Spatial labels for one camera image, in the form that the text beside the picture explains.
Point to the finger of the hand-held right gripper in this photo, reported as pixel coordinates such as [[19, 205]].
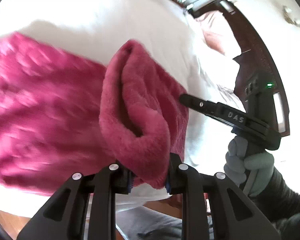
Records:
[[215, 111]]

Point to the person's right forearm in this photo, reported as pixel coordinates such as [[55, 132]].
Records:
[[287, 205]]

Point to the white blanket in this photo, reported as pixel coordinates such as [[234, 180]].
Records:
[[90, 7]]

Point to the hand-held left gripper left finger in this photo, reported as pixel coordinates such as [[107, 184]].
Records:
[[130, 181]]

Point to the person's right hand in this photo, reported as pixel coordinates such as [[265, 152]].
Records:
[[261, 165]]

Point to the pink pillow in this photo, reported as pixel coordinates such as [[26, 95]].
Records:
[[215, 33]]

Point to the person's grey trouser leg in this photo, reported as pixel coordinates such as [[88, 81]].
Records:
[[150, 223]]

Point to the dark wooden headboard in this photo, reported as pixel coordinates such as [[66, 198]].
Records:
[[263, 60]]

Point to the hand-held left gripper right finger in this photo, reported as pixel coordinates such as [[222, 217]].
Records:
[[168, 186]]

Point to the red fleece pants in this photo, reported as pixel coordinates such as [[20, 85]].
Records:
[[52, 110]]

